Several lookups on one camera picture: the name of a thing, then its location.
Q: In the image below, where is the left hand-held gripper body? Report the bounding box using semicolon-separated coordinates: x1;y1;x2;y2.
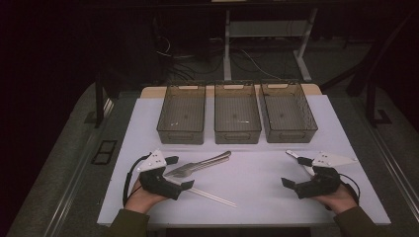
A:
136;149;182;201

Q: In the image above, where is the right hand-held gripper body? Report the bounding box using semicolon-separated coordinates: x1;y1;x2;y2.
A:
294;151;359;199

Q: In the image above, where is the transparent brown plastic bin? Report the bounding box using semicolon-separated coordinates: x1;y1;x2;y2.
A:
213;82;263;145
156;83;207;146
259;81;319;144

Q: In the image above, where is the person's left hand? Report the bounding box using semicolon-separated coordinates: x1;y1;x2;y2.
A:
124;179;167;215

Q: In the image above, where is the person's right hand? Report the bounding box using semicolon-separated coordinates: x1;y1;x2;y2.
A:
310;184;359;215

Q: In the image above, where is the white table mat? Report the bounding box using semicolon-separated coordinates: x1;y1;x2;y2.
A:
97;94;392;228

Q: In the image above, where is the black metal stand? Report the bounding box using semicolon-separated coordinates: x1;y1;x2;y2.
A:
365;80;393;127

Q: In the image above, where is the right hand-held gripper cable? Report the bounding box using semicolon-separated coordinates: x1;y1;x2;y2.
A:
339;173;361;205

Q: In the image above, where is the black rectangular floor frame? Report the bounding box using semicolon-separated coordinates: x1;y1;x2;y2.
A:
91;139;119;166

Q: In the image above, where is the black floor cable bundle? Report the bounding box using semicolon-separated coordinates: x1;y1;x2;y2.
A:
154;36;225;83

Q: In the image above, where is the white floor cable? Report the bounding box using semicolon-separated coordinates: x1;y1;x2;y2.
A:
241;48;281;81

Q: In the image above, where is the white metal desk frame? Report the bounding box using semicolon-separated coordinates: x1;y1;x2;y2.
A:
222;8;319;83

